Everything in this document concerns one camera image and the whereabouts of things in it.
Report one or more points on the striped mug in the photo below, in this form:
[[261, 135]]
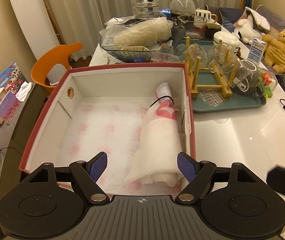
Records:
[[202, 15]]

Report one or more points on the white red-printed shopping bag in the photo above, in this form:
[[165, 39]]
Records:
[[157, 142]]

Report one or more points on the grey glass pitcher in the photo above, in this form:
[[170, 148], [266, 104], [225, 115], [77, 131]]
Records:
[[247, 82]]

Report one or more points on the bagged paper cup stack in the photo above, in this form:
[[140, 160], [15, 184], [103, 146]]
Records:
[[142, 31]]

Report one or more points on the yellow muscular cat plush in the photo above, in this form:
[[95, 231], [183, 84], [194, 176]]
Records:
[[280, 52]]

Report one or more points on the navy cushion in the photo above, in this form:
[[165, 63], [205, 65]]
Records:
[[228, 17]]

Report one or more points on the orange chair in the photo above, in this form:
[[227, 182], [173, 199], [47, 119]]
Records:
[[62, 52]]

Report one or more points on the glass pot with lid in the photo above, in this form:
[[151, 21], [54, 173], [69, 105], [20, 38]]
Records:
[[146, 11]]

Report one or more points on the blue picture book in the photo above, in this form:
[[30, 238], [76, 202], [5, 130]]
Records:
[[10, 75]]

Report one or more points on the white quilted cloth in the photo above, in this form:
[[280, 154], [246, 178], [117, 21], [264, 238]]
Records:
[[260, 20]]

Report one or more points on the dark glass bowl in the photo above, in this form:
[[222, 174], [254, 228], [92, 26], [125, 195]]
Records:
[[132, 55]]

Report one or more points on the glass teapot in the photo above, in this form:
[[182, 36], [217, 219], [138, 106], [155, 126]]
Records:
[[182, 5]]

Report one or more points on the white standing air conditioner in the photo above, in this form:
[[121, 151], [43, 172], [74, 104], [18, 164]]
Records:
[[27, 12]]

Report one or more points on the green tray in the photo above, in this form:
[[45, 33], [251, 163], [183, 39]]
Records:
[[232, 105]]

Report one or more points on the glass cup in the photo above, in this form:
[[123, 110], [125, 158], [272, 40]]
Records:
[[222, 57], [200, 52]]

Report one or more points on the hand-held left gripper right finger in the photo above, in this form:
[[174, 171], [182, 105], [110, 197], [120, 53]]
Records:
[[187, 166]]

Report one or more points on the milk carton with straw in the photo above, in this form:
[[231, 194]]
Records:
[[256, 51]]

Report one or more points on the white dog plush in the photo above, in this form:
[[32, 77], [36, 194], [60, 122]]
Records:
[[245, 30]]

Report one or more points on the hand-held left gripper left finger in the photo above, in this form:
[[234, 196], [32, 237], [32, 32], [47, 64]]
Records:
[[98, 166]]

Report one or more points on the pink printed tissue paper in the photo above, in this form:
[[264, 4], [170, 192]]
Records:
[[95, 130]]

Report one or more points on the grey sofa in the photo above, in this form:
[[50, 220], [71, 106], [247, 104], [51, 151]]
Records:
[[280, 21]]

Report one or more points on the red cardboard box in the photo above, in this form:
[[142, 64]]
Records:
[[132, 85]]

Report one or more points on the black rubber band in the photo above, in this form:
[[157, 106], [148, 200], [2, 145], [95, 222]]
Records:
[[160, 99]]

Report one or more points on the white sheer curtain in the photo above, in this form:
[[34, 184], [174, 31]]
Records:
[[95, 5]]

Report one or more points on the glass measuring jug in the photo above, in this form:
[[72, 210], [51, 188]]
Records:
[[192, 28]]

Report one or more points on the crumpled white tissue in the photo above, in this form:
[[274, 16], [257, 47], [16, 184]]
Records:
[[25, 91]]

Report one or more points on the white lidded jar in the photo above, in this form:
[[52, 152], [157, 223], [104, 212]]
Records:
[[226, 40]]

